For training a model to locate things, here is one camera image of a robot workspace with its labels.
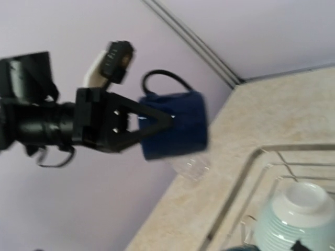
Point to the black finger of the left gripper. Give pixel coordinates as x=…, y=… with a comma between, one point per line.
x=119, y=137

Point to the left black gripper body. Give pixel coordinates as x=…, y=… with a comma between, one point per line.
x=99, y=120

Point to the dark blue mug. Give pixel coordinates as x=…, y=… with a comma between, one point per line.
x=189, y=131

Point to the clear glass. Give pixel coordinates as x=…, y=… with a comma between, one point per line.
x=192, y=167

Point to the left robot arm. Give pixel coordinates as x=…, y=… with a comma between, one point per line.
x=30, y=113

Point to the dark blue white bowl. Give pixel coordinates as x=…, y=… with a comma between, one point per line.
x=243, y=248

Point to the light striped rice bowl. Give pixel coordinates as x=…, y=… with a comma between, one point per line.
x=302, y=212

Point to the left corner aluminium post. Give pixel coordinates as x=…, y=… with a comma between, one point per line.
x=195, y=43

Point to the back wall aluminium rail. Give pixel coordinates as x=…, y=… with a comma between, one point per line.
x=281, y=74

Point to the metal wire dish rack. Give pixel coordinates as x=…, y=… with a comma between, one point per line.
x=267, y=171

